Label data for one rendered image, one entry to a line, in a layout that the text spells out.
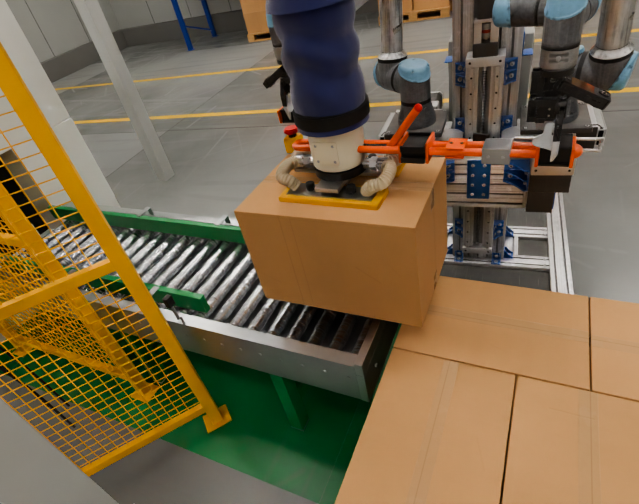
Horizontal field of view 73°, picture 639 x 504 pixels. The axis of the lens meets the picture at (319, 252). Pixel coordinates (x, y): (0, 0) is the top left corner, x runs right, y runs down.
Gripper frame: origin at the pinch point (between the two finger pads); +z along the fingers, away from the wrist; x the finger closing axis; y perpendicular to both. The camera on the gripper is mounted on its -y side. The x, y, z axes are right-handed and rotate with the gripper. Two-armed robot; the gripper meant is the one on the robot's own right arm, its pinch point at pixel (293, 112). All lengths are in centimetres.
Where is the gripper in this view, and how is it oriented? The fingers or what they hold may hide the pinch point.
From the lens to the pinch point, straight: 173.9
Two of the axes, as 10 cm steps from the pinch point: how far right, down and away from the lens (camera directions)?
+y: 8.9, 1.4, -4.4
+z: 1.9, 7.6, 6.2
